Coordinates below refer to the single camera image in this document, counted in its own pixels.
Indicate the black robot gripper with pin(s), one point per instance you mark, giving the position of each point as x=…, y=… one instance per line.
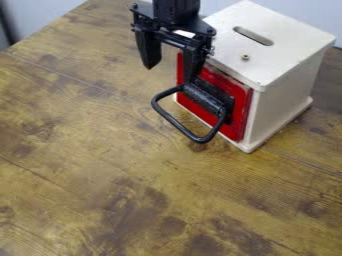
x=171, y=22

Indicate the red wooden drawer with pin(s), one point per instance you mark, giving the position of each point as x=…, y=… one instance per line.
x=214, y=96

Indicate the white wooden box cabinet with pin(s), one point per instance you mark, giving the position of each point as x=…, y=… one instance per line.
x=266, y=62

